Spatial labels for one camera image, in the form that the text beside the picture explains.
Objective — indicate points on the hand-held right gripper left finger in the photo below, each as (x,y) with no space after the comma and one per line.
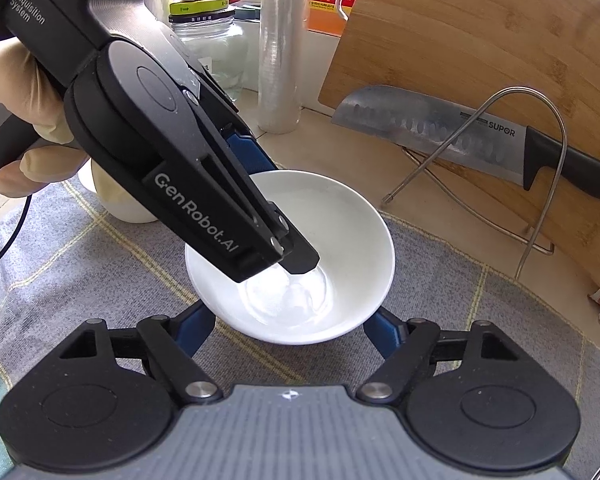
(195,327)

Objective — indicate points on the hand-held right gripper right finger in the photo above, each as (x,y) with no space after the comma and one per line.
(385,335)

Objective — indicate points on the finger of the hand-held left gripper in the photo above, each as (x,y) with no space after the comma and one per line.
(245,152)
(300,257)

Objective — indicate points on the white bowl pink floral print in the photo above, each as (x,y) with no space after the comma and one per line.
(120,200)
(345,240)

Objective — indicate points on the person's left hand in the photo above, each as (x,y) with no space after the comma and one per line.
(25,80)

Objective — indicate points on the grey blue checked cloth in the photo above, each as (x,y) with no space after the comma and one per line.
(455,320)

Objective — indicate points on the glass jar yellow green lid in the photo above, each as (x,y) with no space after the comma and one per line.
(215,55)

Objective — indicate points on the roll of plastic wrap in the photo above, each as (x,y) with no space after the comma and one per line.
(280,50)

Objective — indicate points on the bamboo cutting board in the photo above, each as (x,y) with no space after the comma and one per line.
(455,30)

